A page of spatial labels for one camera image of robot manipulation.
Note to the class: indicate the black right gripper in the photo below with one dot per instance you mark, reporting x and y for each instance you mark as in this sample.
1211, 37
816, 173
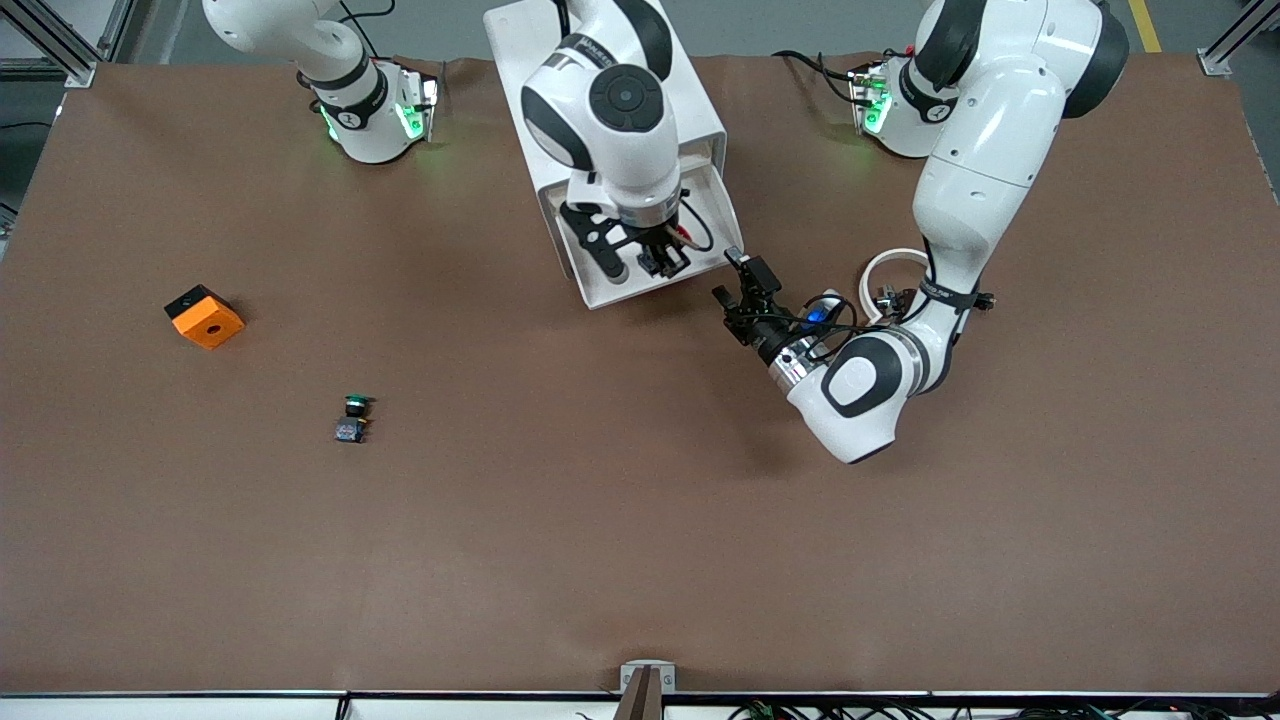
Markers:
658, 243

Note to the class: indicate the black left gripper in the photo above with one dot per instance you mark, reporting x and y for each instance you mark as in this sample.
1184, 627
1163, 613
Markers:
765, 331

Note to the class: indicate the red push button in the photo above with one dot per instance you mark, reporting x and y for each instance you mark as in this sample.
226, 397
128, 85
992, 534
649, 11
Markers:
684, 233

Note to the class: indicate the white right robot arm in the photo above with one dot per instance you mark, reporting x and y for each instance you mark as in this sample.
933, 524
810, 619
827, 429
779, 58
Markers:
620, 100

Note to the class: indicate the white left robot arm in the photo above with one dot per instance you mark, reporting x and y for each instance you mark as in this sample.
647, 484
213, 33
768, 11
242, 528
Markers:
990, 130

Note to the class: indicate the white drawer cabinet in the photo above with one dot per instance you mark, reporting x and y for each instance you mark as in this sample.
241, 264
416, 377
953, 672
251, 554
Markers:
510, 80

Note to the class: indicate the green push button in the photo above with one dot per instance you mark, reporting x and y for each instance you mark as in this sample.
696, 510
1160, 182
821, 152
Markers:
352, 420

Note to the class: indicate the small metallic clip part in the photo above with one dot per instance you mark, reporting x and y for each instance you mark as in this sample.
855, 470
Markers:
885, 298

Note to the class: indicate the white curved plastic part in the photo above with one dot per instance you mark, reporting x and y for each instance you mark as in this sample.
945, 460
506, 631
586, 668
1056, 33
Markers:
885, 262

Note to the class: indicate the dark brown small component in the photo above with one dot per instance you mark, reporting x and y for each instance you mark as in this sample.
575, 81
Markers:
903, 302

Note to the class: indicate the brown table cover mat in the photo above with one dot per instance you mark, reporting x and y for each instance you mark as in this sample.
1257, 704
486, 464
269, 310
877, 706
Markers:
640, 520

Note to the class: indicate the orange box with black base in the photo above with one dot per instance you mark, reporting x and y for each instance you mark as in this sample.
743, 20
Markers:
207, 320

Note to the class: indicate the grey metal edge bracket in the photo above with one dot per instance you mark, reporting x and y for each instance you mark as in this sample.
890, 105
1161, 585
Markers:
628, 680

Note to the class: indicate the aluminium profile frame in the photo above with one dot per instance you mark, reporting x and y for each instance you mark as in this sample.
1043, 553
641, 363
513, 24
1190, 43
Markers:
1235, 35
60, 40

